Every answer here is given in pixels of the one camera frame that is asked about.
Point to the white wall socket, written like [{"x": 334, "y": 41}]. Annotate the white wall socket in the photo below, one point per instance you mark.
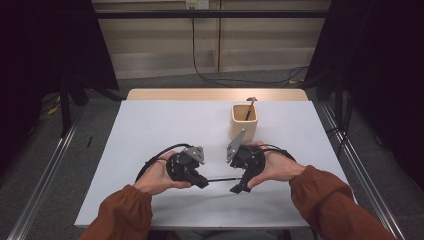
[{"x": 196, "y": 4}]

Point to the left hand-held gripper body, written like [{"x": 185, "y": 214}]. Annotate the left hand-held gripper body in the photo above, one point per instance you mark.
[{"x": 181, "y": 165}]

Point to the small black floor item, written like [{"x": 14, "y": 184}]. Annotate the small black floor item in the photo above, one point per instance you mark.
[{"x": 89, "y": 141}]

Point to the white table cover sheet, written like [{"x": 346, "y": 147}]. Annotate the white table cover sheet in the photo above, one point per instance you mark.
[{"x": 133, "y": 126}]

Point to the aluminium floor rail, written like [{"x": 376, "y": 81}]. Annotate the aluminium floor rail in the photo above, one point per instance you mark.
[
  {"x": 41, "y": 186},
  {"x": 388, "y": 218}
]

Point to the black stick with square head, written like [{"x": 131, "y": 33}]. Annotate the black stick with square head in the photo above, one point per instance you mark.
[{"x": 223, "y": 180}]

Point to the beige square cup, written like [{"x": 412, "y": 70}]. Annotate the beige square cup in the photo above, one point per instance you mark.
[{"x": 250, "y": 128}]

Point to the person's left hand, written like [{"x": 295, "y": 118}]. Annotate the person's left hand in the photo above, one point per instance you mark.
[{"x": 156, "y": 176}]

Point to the black stick with orange tip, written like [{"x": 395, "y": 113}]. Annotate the black stick with orange tip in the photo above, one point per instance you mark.
[{"x": 248, "y": 113}]

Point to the light wooden table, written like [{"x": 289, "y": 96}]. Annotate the light wooden table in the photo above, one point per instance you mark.
[{"x": 200, "y": 94}]

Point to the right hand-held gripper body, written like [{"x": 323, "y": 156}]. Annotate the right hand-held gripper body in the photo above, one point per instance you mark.
[{"x": 248, "y": 156}]

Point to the black horizontal bar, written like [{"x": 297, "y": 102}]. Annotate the black horizontal bar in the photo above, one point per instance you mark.
[{"x": 200, "y": 14}]

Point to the black stand post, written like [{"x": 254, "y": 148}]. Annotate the black stand post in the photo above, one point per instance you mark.
[{"x": 65, "y": 110}]

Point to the dark curtain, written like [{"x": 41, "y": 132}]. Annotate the dark curtain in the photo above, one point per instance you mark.
[
  {"x": 40, "y": 50},
  {"x": 383, "y": 66}
]

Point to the person's right hand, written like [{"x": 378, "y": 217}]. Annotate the person's right hand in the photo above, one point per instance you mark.
[{"x": 280, "y": 166}]

